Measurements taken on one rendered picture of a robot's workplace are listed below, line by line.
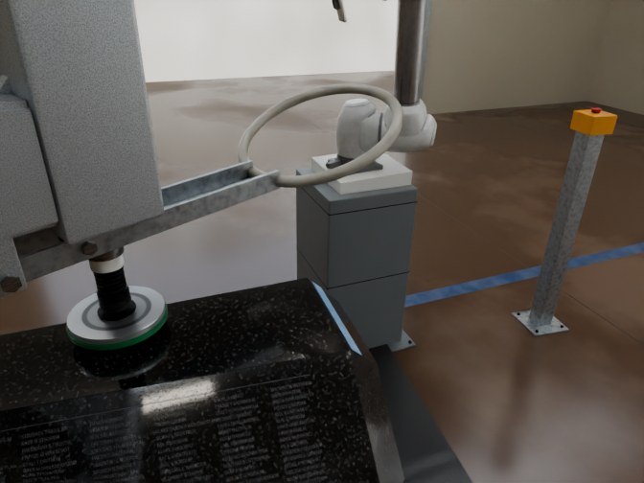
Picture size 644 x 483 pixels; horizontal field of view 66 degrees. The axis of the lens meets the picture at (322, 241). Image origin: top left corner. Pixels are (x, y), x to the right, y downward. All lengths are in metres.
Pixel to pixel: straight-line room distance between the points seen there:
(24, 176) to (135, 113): 0.22
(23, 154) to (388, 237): 1.50
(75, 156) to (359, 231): 1.30
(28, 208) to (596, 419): 2.12
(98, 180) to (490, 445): 1.68
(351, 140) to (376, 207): 0.29
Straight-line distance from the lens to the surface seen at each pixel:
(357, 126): 2.00
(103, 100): 0.97
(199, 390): 1.10
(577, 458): 2.20
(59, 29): 0.93
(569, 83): 8.60
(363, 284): 2.16
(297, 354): 1.13
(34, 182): 0.96
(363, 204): 1.98
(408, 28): 1.86
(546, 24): 8.02
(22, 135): 0.94
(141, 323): 1.18
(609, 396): 2.52
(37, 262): 1.06
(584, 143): 2.40
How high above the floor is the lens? 1.54
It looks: 27 degrees down
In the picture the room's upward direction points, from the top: 1 degrees clockwise
